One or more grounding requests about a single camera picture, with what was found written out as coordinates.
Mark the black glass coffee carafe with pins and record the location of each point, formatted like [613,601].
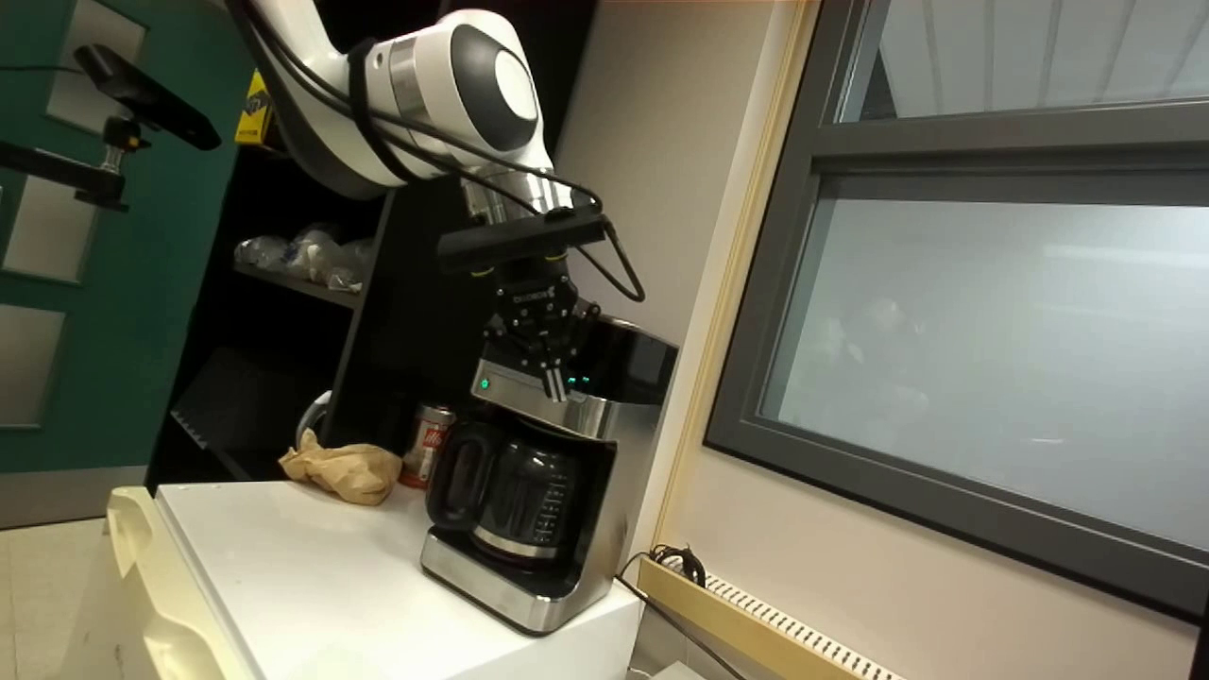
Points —
[523,498]

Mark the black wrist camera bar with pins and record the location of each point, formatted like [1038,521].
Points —
[516,239]

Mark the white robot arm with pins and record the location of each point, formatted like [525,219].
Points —
[379,115]

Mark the black camera on stand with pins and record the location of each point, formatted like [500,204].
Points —
[152,96]

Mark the small tin with silver lid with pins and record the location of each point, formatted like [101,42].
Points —
[427,446]

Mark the white mini fridge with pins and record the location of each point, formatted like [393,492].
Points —
[189,607]

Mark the black shelving unit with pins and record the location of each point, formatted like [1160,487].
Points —
[252,401]

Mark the black and steel coffeemaker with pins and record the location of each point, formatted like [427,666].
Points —
[618,504]

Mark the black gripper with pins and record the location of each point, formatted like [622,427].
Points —
[540,315]

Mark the yellow warning label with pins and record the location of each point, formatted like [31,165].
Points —
[254,115]

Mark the clear plastic bags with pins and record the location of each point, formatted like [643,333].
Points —
[306,257]

